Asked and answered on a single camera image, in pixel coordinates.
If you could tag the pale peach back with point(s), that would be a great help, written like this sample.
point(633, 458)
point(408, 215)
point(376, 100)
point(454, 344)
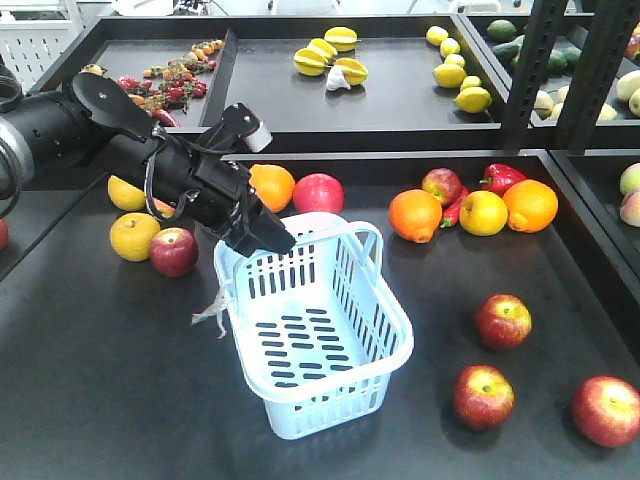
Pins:
point(629, 178)

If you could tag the small pinkish red apple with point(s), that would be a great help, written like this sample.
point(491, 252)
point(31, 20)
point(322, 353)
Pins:
point(165, 210)

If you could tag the lone red apple far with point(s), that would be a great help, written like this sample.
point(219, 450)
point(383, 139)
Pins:
point(4, 234)

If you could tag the red-yellow apple front middle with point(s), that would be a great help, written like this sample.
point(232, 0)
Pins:
point(503, 322)

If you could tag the red bell pepper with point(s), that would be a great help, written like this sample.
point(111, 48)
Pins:
point(498, 178)

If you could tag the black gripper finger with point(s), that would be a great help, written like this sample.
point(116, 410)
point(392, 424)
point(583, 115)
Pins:
point(254, 227)

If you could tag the yellow apple near peppers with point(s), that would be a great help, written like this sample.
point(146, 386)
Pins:
point(483, 213)

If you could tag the orange near peppers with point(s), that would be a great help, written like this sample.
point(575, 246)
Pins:
point(415, 215)

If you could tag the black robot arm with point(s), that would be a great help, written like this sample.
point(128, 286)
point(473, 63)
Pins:
point(92, 120)

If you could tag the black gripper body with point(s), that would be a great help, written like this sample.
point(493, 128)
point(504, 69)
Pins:
point(196, 176)

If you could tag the dark red apple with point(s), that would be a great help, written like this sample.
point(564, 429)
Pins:
point(174, 252)

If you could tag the black upright rack post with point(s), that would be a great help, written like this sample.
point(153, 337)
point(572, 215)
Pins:
point(542, 30)

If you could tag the white garlic bulb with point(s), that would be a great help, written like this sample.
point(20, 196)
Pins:
point(336, 80)

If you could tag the light blue plastic basket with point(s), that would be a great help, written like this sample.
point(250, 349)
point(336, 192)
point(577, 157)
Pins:
point(318, 332)

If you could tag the red-yellow apple front left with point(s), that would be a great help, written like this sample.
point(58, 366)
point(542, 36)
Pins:
point(483, 398)

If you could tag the large pink-red apple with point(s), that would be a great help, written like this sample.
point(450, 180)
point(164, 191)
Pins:
point(318, 192)

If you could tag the orange at tray edge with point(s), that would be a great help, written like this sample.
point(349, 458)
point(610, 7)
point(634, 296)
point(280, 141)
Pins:
point(531, 205)

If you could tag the red apple behind orange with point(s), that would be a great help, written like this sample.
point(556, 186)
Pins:
point(444, 184)

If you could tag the orange right of pair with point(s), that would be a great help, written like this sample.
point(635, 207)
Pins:
point(273, 184)

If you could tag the red apple front right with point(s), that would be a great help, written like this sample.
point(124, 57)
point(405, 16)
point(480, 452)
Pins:
point(605, 410)

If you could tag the yellow apple front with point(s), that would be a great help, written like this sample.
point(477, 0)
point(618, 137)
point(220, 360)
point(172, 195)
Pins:
point(131, 234)

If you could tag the yellow apple back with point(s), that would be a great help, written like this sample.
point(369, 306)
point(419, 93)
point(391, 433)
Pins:
point(125, 196)

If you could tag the red chili pepper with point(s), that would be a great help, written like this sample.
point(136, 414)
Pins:
point(451, 214)

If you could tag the red-yellow apple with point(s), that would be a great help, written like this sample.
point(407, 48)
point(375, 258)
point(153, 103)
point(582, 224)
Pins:
point(483, 398)
point(503, 322)

